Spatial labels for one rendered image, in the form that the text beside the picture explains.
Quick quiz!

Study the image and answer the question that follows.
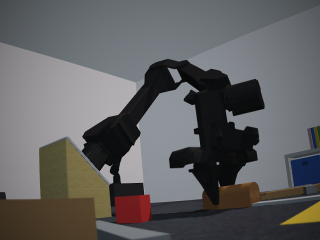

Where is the red cube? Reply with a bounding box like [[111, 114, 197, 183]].
[[114, 194, 152, 224]]

